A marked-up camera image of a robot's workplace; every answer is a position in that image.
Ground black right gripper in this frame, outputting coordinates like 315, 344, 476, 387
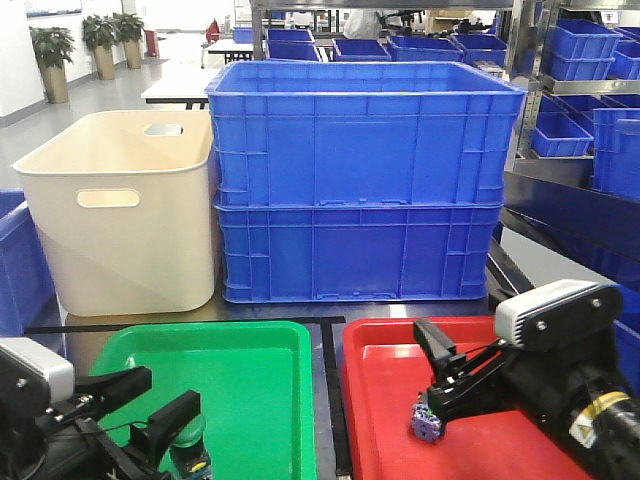
413, 318, 620, 440

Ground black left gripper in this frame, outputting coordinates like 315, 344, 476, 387
1, 366, 201, 479

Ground red push button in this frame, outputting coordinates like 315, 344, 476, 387
411, 392, 443, 443

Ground green push button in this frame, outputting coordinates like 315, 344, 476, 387
170, 415, 213, 479

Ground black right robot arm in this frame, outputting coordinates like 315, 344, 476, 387
411, 319, 639, 479

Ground blue bin left of trays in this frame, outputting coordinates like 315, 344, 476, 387
1, 189, 54, 336

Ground red plastic tray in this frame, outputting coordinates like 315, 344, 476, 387
342, 318, 588, 479

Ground green plastic tray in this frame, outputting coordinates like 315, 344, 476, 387
91, 320, 317, 479

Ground cream plastic basket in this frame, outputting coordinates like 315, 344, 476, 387
13, 110, 215, 317

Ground stacked blue crates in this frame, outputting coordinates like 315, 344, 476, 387
206, 61, 525, 303

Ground white table background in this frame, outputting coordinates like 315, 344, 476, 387
140, 62, 220, 110

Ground potted plant left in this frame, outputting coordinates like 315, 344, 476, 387
29, 27, 75, 104

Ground potted plant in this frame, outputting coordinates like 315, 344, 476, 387
113, 12, 144, 69
82, 15, 117, 80
29, 27, 75, 104

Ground potted plant middle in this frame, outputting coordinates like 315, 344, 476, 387
82, 15, 117, 80

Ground potted plant right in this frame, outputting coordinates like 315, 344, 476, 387
113, 12, 144, 69

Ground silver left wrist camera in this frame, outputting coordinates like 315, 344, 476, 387
1, 337, 75, 420

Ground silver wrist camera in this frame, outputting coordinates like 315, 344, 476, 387
494, 279, 623, 352
1, 337, 75, 420

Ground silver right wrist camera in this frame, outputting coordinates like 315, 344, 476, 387
494, 279, 623, 352

